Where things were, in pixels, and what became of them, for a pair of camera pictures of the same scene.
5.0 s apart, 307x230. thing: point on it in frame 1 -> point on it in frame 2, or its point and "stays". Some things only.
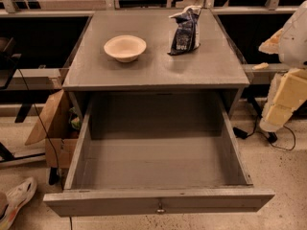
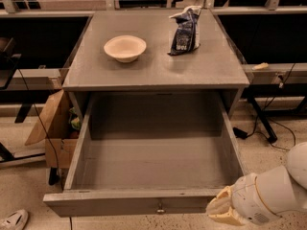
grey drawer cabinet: [210, 69] stays
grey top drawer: [156, 152] stays
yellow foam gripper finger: [271, 45] -> [246, 199]
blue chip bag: [186, 36] stays
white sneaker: [14, 199] -> [15, 220]
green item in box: [74, 119] stays
